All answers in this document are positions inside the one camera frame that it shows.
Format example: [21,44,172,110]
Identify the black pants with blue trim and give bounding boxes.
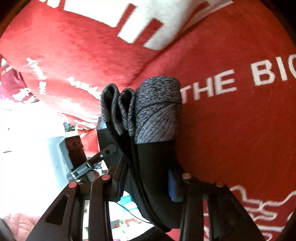
[97,76,183,232]

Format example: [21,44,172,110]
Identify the red blanket with white characters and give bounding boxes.
[1,1,295,240]

